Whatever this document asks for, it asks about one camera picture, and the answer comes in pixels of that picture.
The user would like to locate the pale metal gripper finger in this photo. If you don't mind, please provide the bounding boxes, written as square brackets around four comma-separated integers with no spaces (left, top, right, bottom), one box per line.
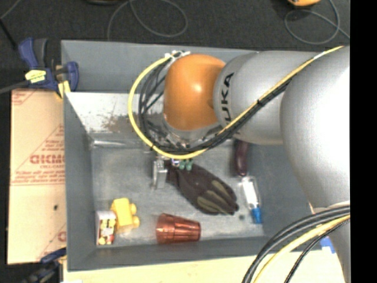
[150,159,158,190]
[157,159,168,189]

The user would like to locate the grey metal bin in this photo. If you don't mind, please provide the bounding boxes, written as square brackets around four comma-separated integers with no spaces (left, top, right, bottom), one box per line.
[61,40,325,271]

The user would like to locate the dark brown glove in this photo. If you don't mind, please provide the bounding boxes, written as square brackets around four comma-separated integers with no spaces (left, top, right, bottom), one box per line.
[164,160,240,216]

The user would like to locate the yellow toy block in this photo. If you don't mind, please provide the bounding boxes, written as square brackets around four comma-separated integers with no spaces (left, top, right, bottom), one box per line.
[110,198,141,234]

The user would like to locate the copper-coloured cup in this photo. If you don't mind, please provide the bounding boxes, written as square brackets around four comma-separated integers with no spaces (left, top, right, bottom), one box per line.
[155,213,202,245]

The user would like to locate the purple toy eggplant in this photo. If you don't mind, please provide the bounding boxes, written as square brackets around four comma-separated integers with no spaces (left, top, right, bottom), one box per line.
[233,140,250,177]

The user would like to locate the small red and yellow box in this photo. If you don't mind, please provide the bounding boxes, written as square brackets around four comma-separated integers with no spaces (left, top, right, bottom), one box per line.
[95,210,117,246]

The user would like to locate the clear plastic bottle blue cap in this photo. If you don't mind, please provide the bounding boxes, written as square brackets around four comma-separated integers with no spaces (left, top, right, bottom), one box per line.
[240,176,263,225]

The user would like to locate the brown cardboard board red print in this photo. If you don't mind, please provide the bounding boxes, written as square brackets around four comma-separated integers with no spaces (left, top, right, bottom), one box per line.
[7,88,67,265]

